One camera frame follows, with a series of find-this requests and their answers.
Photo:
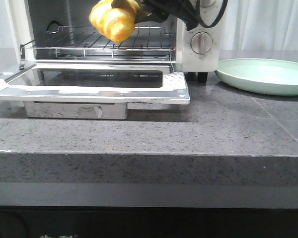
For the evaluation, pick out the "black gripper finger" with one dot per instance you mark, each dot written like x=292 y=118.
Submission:
x=118 y=3
x=150 y=14

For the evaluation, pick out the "metal wire oven rack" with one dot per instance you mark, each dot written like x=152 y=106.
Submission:
x=147 y=43

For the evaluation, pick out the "upper silver temperature knob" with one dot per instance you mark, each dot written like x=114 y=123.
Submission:
x=206 y=3

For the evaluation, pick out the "metal door handle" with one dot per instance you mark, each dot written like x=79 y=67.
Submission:
x=54 y=110

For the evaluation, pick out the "yellow striped bread roll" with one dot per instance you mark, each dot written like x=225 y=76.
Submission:
x=117 y=24

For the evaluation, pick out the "glass oven door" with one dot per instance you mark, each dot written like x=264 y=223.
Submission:
x=78 y=82

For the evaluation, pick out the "light green plate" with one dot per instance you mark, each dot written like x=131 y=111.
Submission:
x=263 y=76

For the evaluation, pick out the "lower silver timer knob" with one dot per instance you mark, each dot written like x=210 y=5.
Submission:
x=201 y=43

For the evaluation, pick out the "white Toshiba toaster oven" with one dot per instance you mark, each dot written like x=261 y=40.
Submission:
x=192 y=64

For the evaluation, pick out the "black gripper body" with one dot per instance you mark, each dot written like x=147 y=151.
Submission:
x=182 y=9

